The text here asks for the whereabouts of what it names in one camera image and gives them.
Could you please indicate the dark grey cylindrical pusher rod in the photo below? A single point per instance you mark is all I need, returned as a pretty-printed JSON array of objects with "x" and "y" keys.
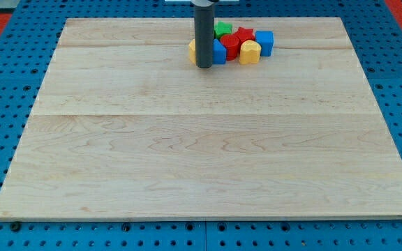
[{"x": 204, "y": 33}]

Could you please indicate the yellow heart block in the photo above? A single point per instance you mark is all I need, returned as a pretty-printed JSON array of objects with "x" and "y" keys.
[{"x": 249, "y": 52}]

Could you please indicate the blue cube block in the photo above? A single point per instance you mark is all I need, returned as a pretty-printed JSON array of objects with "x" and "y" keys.
[{"x": 266, "y": 40}]

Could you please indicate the green star block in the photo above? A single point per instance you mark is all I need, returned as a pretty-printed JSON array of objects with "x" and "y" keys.
[{"x": 221, "y": 29}]

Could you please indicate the yellow block behind rod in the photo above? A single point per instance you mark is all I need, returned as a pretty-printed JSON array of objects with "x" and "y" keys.
[{"x": 192, "y": 52}]

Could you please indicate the red cylinder block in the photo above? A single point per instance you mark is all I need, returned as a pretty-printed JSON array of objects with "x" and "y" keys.
[{"x": 231, "y": 44}]

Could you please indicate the blue pentagon block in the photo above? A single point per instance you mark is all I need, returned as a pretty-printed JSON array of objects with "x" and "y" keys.
[{"x": 219, "y": 52}]

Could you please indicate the red star block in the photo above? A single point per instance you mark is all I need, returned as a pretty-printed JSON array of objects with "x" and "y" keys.
[{"x": 244, "y": 34}]

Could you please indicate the light wooden board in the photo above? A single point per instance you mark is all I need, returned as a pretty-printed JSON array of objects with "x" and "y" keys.
[{"x": 125, "y": 128}]

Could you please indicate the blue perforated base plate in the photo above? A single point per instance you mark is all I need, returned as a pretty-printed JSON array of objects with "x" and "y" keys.
[{"x": 26, "y": 47}]

